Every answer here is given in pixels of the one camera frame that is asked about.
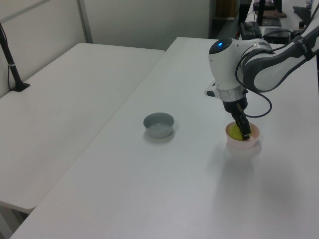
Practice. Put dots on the black monitor stand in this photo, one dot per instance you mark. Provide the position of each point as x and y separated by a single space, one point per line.
265 17

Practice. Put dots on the yellow cabinet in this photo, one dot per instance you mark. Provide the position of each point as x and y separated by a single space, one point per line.
225 8

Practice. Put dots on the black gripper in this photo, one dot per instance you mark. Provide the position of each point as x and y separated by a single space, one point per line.
234 105

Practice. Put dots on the pink bowl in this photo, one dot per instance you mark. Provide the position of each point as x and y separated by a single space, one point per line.
243 144

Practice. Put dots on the grey bowl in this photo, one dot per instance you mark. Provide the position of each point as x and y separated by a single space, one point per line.
158 125

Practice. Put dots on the green pear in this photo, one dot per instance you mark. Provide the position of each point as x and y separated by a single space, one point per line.
235 132

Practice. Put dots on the white side table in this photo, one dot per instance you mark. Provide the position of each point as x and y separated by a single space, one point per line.
62 112

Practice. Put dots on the black keyboard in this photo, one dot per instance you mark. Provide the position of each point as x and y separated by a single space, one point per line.
305 13

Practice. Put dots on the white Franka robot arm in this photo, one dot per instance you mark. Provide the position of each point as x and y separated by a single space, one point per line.
264 67

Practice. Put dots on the black electronics box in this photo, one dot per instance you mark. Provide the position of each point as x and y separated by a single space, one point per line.
276 36

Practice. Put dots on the black case with green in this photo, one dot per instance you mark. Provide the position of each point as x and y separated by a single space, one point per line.
249 31

